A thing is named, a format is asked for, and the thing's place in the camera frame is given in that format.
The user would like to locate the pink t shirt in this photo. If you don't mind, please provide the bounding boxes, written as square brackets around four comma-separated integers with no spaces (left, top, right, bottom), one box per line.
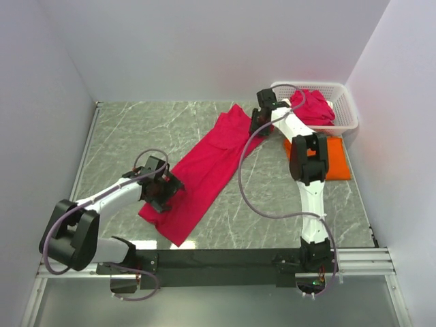
[138,104,264,247]

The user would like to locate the white plastic laundry basket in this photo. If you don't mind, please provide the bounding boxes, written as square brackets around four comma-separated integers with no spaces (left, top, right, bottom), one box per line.
[270,81,358,136]

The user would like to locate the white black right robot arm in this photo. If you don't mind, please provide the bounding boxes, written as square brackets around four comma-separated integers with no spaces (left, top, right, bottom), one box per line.
[249,88,333,272]

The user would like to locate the crumpled pink shirt in basket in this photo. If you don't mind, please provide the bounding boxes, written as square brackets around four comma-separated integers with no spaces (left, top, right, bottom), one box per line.
[293,89,336,126]

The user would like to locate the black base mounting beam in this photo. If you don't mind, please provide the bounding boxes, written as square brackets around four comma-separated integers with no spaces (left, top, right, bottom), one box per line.
[95,248,341,294]

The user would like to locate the aluminium front frame rail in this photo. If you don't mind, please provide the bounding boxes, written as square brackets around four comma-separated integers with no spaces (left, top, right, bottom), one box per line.
[296,247,398,277]

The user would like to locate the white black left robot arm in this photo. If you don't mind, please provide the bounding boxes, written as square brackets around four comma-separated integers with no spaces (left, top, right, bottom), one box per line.
[39,156,185,275]

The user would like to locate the folded orange t shirt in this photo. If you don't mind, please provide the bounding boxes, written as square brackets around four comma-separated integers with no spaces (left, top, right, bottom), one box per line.
[283,133,351,185]

